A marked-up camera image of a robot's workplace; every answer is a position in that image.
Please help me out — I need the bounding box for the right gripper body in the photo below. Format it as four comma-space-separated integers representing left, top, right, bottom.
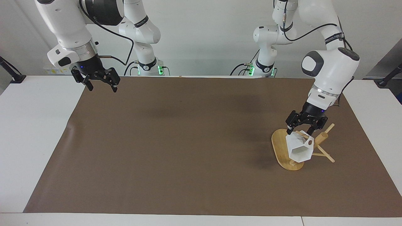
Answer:
73, 56, 107, 79

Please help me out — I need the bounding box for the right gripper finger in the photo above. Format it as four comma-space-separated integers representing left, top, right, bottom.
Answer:
71, 67, 94, 92
94, 67, 121, 93

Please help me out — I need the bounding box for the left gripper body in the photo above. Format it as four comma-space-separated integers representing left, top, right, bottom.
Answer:
301, 102, 327, 121

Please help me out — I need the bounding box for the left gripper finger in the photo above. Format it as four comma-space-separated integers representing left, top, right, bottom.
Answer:
307, 115, 329, 137
285, 110, 305, 135

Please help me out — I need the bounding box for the white faceted cup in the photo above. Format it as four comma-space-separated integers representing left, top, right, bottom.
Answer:
285, 130, 315, 163

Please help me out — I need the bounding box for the wooden cup rack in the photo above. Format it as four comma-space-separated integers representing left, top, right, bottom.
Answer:
271, 123, 336, 172

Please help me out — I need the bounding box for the black stand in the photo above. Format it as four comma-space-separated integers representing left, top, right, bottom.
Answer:
376, 63, 402, 88
0, 56, 27, 84

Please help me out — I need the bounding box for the black cable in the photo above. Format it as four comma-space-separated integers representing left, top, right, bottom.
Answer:
123, 61, 139, 76
230, 62, 252, 76
79, 0, 134, 67
281, 6, 340, 42

